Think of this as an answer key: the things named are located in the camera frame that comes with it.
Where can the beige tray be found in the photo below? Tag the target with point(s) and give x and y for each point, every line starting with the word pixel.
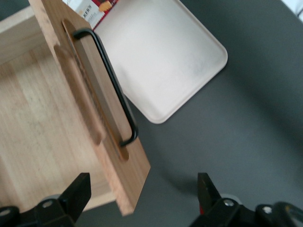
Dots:
pixel 161 59

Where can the wooden drawer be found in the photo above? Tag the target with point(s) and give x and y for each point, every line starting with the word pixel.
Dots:
pixel 42 118

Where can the red tartan cookie box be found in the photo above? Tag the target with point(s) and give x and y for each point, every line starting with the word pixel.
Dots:
pixel 94 11

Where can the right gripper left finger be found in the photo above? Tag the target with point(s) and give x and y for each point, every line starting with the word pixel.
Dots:
pixel 75 201

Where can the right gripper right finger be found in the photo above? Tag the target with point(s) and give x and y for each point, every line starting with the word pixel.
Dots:
pixel 208 201

